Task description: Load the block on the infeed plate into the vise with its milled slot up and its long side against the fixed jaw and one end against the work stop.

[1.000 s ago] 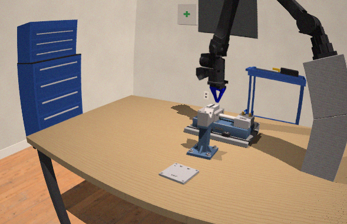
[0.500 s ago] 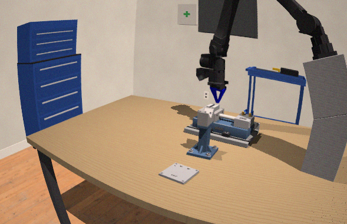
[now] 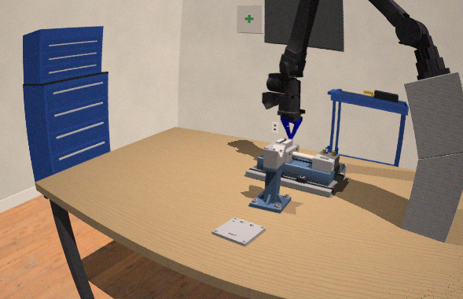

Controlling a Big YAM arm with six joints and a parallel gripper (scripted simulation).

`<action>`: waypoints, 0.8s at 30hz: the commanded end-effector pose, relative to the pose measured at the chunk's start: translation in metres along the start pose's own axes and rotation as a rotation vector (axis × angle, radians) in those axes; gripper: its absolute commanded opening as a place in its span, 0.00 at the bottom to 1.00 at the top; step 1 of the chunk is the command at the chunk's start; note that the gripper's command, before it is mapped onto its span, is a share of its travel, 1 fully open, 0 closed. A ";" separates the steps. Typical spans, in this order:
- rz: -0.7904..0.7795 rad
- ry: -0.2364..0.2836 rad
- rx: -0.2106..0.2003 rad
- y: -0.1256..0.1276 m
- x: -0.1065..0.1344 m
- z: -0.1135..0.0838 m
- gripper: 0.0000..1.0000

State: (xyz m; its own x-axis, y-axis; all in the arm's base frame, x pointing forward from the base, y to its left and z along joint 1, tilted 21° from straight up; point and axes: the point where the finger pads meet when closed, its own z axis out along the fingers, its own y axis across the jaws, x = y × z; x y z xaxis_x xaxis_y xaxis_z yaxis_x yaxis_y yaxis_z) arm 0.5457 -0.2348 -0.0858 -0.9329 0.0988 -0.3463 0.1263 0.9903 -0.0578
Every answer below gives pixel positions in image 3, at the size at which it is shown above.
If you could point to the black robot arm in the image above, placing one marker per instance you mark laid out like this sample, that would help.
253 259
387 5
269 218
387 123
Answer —
408 31

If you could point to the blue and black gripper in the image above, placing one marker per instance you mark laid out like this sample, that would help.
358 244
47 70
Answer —
294 114

